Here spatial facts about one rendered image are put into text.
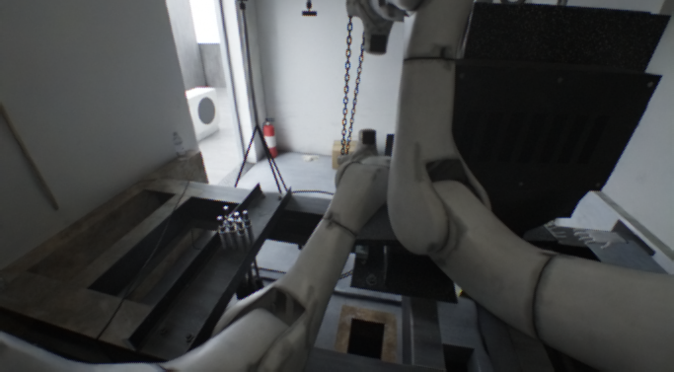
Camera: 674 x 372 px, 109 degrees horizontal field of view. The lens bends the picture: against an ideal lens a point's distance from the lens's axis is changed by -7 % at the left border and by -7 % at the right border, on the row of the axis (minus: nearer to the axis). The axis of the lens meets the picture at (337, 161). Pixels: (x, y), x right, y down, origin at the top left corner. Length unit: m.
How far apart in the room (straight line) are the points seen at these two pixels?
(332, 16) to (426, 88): 2.86
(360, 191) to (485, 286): 0.20
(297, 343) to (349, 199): 0.19
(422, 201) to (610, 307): 0.16
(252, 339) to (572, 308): 0.30
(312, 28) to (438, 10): 2.90
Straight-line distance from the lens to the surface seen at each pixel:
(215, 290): 1.17
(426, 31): 0.33
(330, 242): 0.39
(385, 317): 1.84
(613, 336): 0.26
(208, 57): 8.26
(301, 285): 0.38
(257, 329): 0.36
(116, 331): 1.24
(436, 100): 0.32
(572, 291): 0.26
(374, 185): 0.41
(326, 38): 3.17
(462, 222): 0.30
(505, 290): 0.28
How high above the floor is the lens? 1.55
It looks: 28 degrees down
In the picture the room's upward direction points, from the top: 1 degrees clockwise
